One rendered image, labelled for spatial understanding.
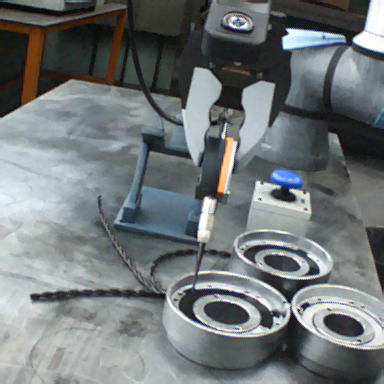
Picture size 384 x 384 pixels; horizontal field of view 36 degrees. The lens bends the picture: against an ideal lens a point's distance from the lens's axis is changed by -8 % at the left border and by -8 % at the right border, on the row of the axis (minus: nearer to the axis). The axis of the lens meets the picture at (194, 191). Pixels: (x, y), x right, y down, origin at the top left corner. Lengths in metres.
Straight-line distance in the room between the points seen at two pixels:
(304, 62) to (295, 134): 0.12
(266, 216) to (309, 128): 0.33
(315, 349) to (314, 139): 0.58
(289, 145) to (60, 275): 0.54
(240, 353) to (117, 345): 0.10
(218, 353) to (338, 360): 0.10
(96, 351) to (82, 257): 0.16
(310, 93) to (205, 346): 0.61
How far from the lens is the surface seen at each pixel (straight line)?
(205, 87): 0.53
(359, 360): 0.51
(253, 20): 0.46
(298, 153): 1.02
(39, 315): 0.53
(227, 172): 0.53
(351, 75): 0.98
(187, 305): 0.52
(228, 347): 0.48
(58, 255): 0.63
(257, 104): 0.54
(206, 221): 0.54
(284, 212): 0.73
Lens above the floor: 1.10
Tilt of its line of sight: 21 degrees down
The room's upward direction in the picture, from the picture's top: 11 degrees clockwise
